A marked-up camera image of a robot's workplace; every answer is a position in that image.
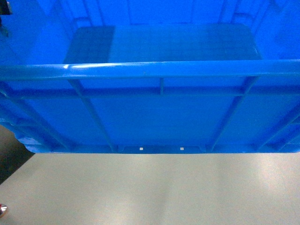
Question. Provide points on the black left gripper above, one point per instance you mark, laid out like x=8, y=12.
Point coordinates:
x=5, y=9

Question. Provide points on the large blue plastic crate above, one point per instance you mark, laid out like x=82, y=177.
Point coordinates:
x=152, y=76

